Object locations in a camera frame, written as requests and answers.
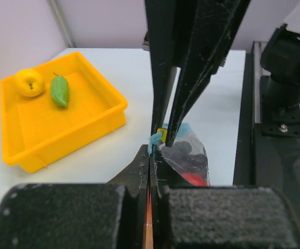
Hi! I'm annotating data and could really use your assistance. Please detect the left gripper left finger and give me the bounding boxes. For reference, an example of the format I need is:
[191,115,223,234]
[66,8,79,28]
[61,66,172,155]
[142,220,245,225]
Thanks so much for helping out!
[0,145,149,248]

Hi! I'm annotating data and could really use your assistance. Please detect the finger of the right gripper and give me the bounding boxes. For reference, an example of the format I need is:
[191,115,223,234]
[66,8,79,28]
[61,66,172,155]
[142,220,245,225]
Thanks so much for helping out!
[145,0,177,134]
[165,1,250,147]

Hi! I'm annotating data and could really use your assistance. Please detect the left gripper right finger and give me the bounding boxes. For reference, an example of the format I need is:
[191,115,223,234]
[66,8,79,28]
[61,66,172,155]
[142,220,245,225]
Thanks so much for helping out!
[150,149,300,248]

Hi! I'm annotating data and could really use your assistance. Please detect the red pear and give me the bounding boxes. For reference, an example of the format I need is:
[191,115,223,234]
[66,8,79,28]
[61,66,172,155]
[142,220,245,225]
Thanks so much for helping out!
[181,173,208,187]

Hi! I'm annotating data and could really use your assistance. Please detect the clear zip top bag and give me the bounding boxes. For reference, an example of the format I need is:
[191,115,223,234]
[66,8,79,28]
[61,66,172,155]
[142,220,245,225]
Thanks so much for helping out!
[148,122,210,187]

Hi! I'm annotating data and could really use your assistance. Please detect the dark grape bunch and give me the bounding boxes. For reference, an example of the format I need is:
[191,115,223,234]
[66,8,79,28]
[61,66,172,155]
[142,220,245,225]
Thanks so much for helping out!
[161,141,208,174]

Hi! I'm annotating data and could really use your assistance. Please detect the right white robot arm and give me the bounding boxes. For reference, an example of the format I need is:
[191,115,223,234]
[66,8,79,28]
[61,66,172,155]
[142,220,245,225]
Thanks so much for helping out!
[145,1,300,147]

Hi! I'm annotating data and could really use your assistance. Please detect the yellow plastic tray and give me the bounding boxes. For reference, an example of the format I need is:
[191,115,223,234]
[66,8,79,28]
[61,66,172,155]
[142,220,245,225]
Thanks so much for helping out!
[0,52,127,173]

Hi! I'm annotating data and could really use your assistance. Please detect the green leaf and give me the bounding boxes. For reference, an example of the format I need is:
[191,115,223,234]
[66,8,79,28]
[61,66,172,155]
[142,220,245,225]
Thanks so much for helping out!
[50,73,69,108]

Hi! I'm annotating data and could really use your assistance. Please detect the yellow apple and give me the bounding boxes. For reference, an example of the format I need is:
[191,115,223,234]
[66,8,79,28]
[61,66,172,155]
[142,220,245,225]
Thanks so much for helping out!
[14,68,45,98]

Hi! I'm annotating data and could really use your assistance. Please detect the right aluminium corner post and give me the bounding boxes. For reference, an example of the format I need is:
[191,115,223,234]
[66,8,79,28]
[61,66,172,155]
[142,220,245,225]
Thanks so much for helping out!
[47,0,76,48]

